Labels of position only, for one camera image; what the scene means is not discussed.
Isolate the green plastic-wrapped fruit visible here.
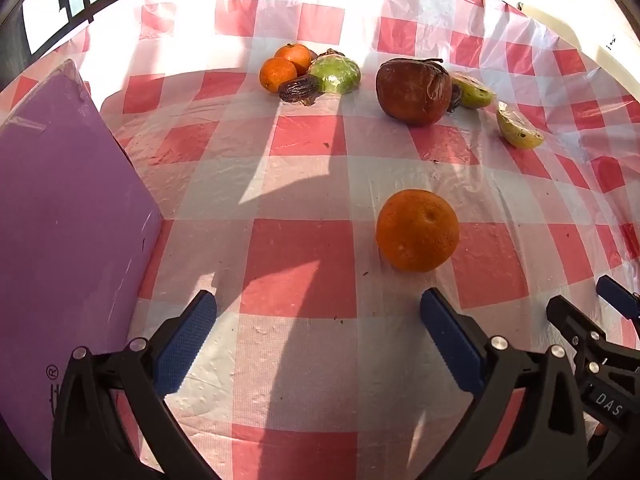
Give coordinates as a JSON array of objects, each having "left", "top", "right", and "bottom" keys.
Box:
[{"left": 307, "top": 55, "right": 362, "bottom": 95}]

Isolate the purple cardboard box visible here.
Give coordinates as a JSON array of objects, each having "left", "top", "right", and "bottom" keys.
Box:
[{"left": 0, "top": 58, "right": 163, "bottom": 478}]

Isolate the green fruit slice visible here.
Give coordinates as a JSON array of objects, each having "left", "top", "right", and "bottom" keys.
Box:
[
  {"left": 496, "top": 101, "right": 546, "bottom": 150},
  {"left": 450, "top": 72, "right": 497, "bottom": 110}
]

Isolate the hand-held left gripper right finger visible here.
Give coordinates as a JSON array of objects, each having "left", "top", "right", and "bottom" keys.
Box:
[{"left": 420, "top": 287, "right": 588, "bottom": 480}]

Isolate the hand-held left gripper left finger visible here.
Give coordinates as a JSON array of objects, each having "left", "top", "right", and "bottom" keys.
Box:
[{"left": 51, "top": 289, "right": 218, "bottom": 480}]

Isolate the dark red shrivelled apple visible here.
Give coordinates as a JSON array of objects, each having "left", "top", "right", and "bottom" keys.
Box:
[{"left": 375, "top": 58, "right": 453, "bottom": 127}]

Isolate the large orange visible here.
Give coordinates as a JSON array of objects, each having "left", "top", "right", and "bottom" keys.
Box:
[{"left": 376, "top": 189, "right": 460, "bottom": 273}]

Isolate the small tangerine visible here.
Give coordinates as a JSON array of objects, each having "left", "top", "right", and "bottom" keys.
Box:
[
  {"left": 274, "top": 43, "right": 313, "bottom": 75},
  {"left": 259, "top": 57, "right": 298, "bottom": 94}
]

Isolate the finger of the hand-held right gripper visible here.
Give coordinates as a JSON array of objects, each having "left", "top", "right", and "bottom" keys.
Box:
[
  {"left": 546, "top": 295, "right": 608, "bottom": 361},
  {"left": 596, "top": 275, "right": 640, "bottom": 331}
]

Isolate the red white checkered tablecloth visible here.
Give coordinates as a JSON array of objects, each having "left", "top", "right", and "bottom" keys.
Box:
[{"left": 0, "top": 0, "right": 640, "bottom": 480}]

